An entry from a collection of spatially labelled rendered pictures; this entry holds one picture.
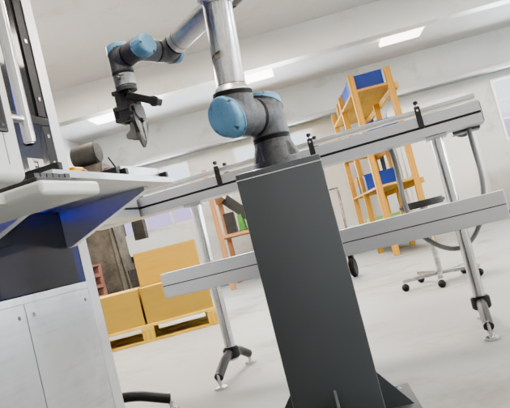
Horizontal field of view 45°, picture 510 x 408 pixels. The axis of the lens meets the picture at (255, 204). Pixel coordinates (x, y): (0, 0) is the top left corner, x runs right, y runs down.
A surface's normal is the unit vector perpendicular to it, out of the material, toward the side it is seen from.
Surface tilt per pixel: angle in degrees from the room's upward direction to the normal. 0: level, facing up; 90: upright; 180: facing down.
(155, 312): 90
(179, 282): 90
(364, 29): 90
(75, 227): 90
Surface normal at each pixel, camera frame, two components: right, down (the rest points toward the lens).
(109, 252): -0.20, 0.03
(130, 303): 0.17, -0.11
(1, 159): 0.92, -0.25
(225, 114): -0.61, 0.24
